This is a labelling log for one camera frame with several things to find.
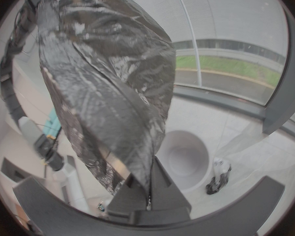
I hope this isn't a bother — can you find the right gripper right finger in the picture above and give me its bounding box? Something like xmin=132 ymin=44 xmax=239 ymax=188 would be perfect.
xmin=150 ymin=155 xmax=193 ymax=218

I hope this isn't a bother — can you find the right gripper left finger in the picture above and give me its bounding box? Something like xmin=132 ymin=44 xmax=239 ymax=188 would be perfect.
xmin=107 ymin=174 xmax=151 ymax=214

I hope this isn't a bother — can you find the black plastic bag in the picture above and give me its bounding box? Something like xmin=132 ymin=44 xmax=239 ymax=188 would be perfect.
xmin=36 ymin=0 xmax=176 ymax=209

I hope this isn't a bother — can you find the white trash bin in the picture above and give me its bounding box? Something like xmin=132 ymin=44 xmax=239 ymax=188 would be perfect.
xmin=154 ymin=130 xmax=210 ymax=194

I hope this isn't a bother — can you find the crumpled black plastic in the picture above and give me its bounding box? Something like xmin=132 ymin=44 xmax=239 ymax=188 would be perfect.
xmin=206 ymin=169 xmax=233 ymax=196

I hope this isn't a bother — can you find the window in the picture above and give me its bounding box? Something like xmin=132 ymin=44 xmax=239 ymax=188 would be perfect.
xmin=118 ymin=0 xmax=295 ymax=136

